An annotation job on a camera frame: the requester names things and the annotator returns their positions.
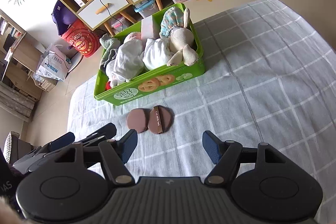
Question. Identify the red white santa plush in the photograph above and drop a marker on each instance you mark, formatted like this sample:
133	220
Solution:
107	86

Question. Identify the brown puff with ribbon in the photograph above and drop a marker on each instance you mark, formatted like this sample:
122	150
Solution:
160	119

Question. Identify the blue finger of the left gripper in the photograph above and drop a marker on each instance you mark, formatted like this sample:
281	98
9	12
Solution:
62	141
104	133

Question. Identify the clear bin blue lid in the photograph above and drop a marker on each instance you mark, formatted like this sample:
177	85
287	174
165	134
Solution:
146	8

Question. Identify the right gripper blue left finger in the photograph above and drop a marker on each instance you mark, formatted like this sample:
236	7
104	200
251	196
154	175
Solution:
126	145

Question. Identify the grey checked table cloth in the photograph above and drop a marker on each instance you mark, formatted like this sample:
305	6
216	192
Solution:
270	77

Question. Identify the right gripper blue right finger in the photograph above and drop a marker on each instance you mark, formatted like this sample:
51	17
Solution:
213	146

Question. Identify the clear bin pink contents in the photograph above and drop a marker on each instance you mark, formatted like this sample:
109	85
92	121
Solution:
119	23

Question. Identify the brown round powder puff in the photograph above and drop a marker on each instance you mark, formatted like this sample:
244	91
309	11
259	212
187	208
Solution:
138	119

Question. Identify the white paper shopping bag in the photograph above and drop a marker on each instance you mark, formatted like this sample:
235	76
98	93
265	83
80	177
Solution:
53	64

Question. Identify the person's right hand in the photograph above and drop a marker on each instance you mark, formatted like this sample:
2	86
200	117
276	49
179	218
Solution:
7	214

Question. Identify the grey green towel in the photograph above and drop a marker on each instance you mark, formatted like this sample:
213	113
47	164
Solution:
110	45

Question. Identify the beige rabbit doll blue dress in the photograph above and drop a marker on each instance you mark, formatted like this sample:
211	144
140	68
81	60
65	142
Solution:
175	27

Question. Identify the white sock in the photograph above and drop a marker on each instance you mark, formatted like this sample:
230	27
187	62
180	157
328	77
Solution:
127	64
156	53

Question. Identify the pink fluffy plush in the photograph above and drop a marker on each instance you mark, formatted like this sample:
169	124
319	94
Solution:
134	38

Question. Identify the red snack bucket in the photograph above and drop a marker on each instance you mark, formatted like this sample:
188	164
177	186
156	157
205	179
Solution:
84	40

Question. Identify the wooden desk bookshelf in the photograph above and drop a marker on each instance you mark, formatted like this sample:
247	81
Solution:
19	93

